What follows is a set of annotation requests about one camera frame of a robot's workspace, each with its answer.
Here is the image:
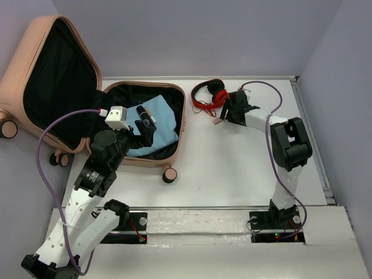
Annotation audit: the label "pink hard-shell suitcase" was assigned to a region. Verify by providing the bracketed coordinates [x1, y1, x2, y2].
[1, 15, 186, 183]

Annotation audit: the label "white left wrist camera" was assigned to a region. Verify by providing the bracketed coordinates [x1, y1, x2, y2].
[105, 106, 129, 130]

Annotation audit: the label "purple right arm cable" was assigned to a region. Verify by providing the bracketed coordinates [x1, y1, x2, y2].
[239, 80, 308, 241]

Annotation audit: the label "beige white lip balm tube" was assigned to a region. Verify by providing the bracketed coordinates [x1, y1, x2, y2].
[144, 107, 156, 124]

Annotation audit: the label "black cylindrical bottle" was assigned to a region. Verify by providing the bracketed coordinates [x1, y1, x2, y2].
[136, 105, 152, 127]

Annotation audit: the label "pink bar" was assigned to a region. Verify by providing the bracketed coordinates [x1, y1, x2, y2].
[212, 118, 223, 125]

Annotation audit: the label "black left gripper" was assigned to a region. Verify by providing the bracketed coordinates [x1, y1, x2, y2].
[104, 120, 155, 170]

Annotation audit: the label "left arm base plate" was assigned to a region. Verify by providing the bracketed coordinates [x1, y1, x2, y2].
[101, 212, 148, 245]

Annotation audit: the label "light blue cloth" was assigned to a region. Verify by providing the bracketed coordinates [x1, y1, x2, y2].
[127, 95, 178, 158]

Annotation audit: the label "red black headphones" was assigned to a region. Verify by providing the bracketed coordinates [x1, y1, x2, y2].
[191, 78, 228, 117]

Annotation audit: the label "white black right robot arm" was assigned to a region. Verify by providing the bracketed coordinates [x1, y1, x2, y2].
[220, 91, 313, 232]

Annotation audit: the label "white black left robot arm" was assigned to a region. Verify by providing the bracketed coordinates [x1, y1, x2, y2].
[21, 120, 156, 278]

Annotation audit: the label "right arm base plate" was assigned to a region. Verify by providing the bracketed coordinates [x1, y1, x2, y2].
[246, 211, 305, 244]

